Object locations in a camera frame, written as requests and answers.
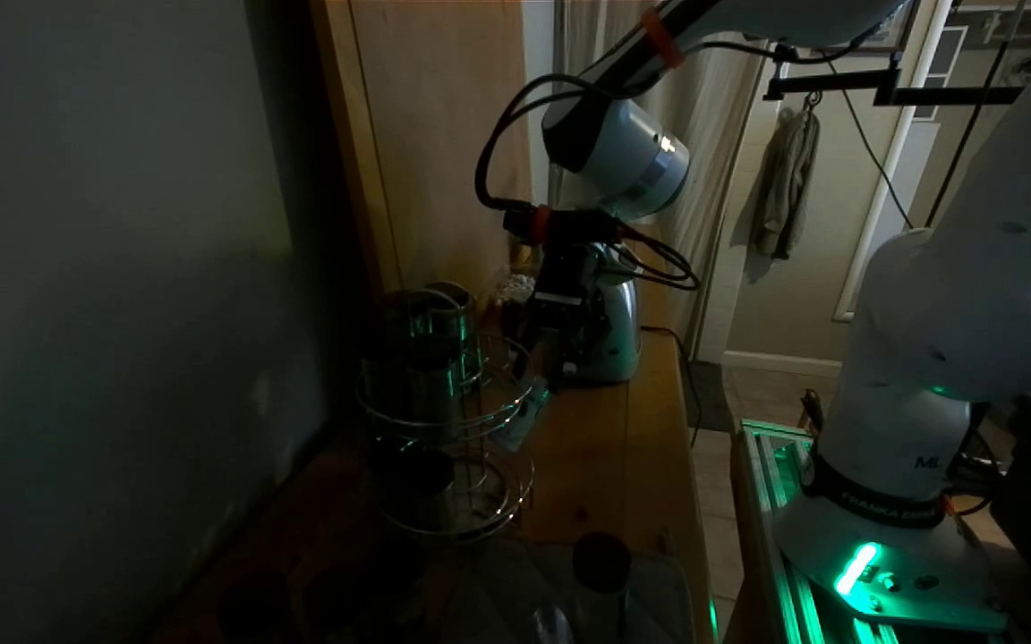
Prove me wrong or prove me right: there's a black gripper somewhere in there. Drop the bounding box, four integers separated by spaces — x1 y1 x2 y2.
522 229 615 319

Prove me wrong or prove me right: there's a silver wire spice rack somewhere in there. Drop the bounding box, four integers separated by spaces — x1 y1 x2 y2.
349 278 543 549

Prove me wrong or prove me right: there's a wooden back panel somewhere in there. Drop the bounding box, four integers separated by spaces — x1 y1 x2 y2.
306 0 532 304

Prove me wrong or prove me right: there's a hanging grey towel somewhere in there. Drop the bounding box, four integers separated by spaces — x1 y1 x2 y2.
751 98 822 262

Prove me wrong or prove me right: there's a black lid spice jar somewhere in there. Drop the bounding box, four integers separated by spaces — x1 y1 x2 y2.
568 530 637 599

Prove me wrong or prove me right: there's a grey dish mat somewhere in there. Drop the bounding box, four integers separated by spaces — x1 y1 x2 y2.
439 539 703 644

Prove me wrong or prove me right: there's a clear drinking glass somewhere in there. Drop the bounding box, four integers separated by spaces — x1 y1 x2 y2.
528 603 572 644

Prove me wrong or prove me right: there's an orange cable strap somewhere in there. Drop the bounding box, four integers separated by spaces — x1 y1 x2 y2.
522 202 559 244
637 6 686 60

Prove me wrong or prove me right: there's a black metal bracket bar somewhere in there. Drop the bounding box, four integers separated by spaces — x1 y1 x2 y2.
763 50 997 111

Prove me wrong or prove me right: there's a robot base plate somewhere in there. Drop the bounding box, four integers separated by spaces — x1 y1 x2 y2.
731 415 1025 644

